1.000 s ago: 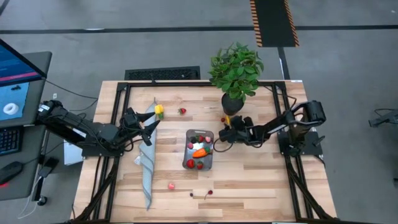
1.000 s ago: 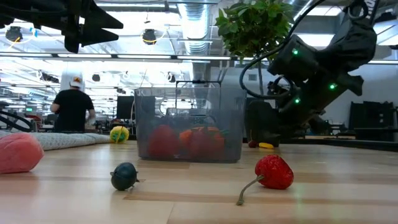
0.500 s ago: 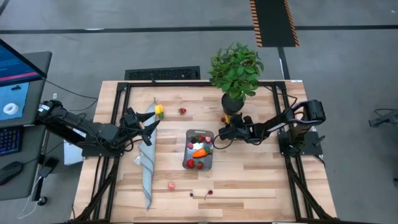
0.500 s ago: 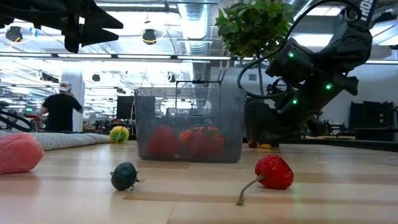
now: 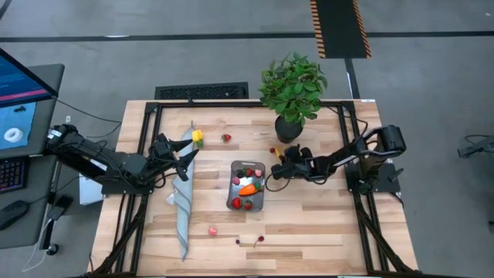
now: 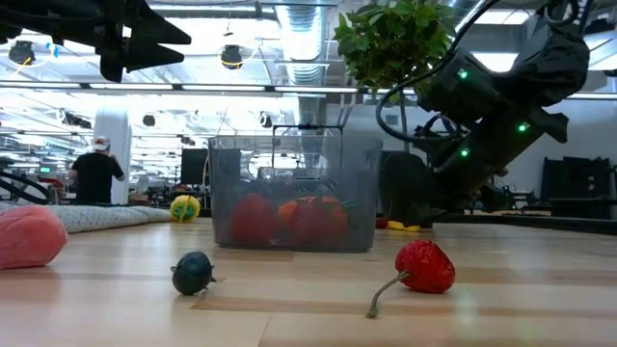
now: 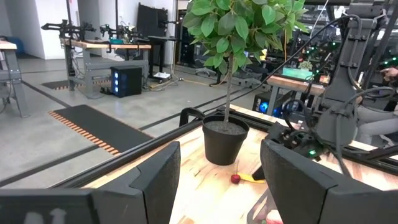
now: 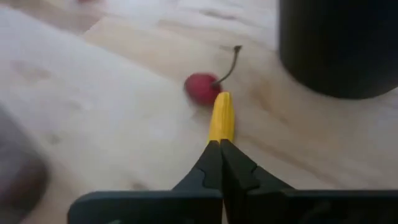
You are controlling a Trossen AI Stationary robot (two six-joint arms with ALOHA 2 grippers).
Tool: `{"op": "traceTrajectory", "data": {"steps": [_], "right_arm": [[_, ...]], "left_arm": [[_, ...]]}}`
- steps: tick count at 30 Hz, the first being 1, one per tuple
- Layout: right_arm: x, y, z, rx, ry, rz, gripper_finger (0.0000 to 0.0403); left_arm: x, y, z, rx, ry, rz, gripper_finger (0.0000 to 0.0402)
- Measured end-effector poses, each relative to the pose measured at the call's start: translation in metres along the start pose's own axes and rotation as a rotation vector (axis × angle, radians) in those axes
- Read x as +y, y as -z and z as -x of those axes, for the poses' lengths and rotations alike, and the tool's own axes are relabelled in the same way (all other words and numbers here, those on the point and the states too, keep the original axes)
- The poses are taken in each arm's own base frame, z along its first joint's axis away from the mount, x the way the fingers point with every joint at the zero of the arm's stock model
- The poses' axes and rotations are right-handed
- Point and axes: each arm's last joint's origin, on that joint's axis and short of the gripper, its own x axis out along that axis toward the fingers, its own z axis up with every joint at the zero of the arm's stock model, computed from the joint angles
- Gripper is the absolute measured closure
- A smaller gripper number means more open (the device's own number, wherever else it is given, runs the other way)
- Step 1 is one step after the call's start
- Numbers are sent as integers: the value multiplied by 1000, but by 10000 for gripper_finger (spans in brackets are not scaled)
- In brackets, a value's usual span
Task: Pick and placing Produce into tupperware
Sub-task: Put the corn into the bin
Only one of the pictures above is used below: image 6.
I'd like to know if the red toy cherry with stem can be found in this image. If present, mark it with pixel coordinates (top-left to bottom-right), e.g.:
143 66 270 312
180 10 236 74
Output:
365 239 457 319

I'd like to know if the small yellow toy banana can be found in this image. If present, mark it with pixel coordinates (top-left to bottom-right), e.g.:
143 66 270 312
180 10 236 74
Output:
387 220 422 233

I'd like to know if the silver ventilation duct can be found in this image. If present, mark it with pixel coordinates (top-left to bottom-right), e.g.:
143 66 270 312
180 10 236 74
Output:
275 0 338 127

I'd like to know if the black metal frame stand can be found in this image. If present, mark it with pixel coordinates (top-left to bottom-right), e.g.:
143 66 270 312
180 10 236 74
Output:
272 123 344 170

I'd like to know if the white building column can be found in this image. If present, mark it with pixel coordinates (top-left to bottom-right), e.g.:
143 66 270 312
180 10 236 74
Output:
94 103 133 206

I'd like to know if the yellow toy bell pepper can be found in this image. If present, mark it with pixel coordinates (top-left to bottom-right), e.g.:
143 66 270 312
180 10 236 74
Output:
169 194 201 224

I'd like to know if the black plant pot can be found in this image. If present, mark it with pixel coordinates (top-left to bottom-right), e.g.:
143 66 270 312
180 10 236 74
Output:
380 151 437 228

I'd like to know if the person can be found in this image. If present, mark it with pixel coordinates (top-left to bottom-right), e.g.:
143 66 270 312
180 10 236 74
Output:
67 135 125 206

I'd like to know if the pink toy peach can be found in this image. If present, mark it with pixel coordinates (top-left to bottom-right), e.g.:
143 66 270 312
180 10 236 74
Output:
0 205 69 271

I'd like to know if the black storage cabinet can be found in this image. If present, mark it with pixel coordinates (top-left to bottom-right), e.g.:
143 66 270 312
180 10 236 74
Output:
542 154 617 221

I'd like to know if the black aluminium table frame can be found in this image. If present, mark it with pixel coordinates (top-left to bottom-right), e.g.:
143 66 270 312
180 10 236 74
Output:
431 211 617 237

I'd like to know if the grey translucent plastic container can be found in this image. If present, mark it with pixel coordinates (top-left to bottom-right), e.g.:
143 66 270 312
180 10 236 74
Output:
207 134 384 254

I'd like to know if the black ceiling cable reel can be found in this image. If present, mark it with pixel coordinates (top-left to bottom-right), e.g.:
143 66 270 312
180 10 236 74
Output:
220 43 245 71
7 40 38 67

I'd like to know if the dark toy blueberry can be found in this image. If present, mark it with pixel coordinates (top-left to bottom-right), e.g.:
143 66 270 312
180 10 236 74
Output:
170 250 217 297

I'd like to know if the black background monitor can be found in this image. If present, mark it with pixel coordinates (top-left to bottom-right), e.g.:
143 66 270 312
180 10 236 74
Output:
180 147 211 186

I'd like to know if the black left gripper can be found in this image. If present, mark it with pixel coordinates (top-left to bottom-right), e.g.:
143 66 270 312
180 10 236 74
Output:
52 0 193 84

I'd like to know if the green leafy plant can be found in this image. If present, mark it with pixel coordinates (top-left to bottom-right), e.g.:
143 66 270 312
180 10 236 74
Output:
334 0 457 155

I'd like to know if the grey rolled towel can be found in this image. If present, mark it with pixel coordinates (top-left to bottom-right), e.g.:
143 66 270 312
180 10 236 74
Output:
0 200 174 235

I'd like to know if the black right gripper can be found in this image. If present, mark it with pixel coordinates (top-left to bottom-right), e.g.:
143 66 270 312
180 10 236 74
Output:
431 158 512 213

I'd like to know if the black looped gripper cable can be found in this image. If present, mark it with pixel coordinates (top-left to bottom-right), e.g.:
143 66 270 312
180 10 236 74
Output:
374 0 502 144

